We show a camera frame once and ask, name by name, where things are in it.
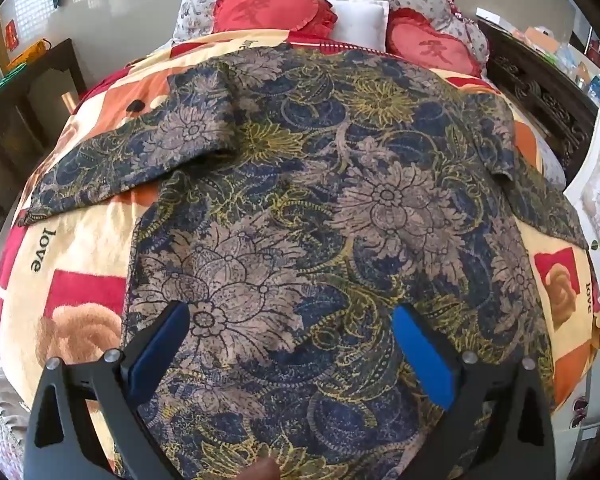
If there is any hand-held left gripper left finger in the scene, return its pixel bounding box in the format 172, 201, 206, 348
22, 301, 191, 480

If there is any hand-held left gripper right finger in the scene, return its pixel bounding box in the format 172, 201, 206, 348
391, 304, 556, 480

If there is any dark floral patterned shirt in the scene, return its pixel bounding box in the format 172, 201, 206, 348
22, 42, 588, 480

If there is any orange cream printed blanket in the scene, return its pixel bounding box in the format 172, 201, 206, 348
0, 27, 600, 480

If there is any dark wooden cabinet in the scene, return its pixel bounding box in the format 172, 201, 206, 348
0, 37, 88, 211

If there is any dark carved wooden headboard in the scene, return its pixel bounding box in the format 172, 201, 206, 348
475, 7, 600, 186

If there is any red heart-shaped pillow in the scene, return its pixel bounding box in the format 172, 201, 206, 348
386, 7, 483, 78
212, 0, 338, 41

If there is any white pillow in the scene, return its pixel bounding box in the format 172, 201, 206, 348
319, 0, 391, 53

